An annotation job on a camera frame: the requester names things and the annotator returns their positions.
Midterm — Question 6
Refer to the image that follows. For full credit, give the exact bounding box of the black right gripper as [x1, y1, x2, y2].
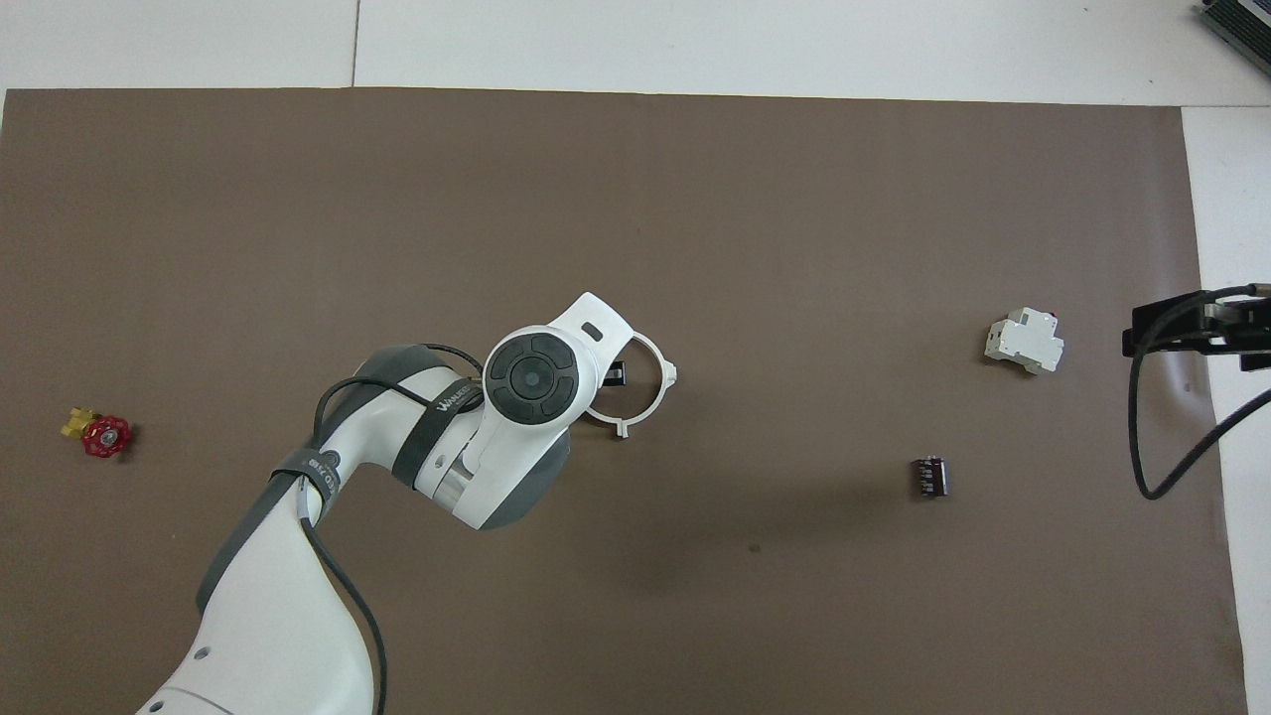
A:
[1122, 286, 1271, 374]

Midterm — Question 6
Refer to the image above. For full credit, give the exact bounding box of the white circuit breaker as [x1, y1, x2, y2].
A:
[983, 308, 1065, 376]

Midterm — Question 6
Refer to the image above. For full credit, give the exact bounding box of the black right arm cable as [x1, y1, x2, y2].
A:
[1128, 284, 1271, 501]

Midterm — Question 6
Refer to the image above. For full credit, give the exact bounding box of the grey printed velcro strap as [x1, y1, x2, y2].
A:
[268, 447, 344, 527]
[392, 377, 490, 490]

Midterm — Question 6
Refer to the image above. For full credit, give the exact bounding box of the red handwheel yellow valve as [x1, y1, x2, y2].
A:
[62, 405, 135, 460]

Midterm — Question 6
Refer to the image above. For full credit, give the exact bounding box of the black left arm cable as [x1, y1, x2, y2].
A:
[313, 343, 488, 715]

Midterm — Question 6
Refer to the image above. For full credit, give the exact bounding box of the brown paper table mat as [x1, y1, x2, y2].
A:
[0, 87, 1249, 715]

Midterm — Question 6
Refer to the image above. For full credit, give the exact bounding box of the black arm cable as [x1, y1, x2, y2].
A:
[1128, 284, 1271, 501]
[313, 343, 488, 715]

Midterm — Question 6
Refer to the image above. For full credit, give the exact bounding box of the grey ribbed device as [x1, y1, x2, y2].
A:
[1197, 0, 1271, 51]

